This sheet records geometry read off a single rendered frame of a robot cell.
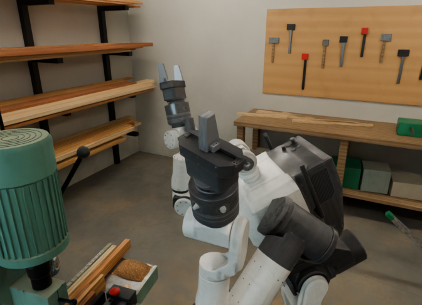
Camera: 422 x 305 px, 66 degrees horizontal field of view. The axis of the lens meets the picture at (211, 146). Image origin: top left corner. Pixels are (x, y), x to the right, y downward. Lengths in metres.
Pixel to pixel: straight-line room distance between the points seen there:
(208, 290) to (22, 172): 0.48
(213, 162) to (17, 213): 0.53
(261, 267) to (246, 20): 3.38
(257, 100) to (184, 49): 1.13
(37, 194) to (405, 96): 3.39
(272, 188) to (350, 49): 2.90
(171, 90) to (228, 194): 0.66
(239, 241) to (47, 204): 0.49
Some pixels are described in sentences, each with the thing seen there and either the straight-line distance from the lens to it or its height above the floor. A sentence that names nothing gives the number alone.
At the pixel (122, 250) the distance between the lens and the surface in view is 1.38.
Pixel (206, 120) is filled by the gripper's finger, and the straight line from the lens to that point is 0.48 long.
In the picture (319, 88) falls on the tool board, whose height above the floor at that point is 1.14.
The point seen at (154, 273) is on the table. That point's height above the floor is 0.88.
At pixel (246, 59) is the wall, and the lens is 3.93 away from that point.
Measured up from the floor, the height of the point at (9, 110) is 1.14.
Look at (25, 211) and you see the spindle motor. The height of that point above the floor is 1.35.
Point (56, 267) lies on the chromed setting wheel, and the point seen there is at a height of 1.02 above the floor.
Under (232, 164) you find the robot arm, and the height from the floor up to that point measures 1.56.
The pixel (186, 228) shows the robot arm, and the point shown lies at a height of 1.38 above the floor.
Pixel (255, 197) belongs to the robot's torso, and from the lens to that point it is 0.88.
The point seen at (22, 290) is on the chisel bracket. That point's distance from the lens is 1.11.
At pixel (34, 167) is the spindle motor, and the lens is 0.84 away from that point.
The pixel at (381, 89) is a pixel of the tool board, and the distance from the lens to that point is 3.71.
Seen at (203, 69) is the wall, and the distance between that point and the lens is 4.17.
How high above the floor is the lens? 1.74
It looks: 20 degrees down
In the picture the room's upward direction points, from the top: straight up
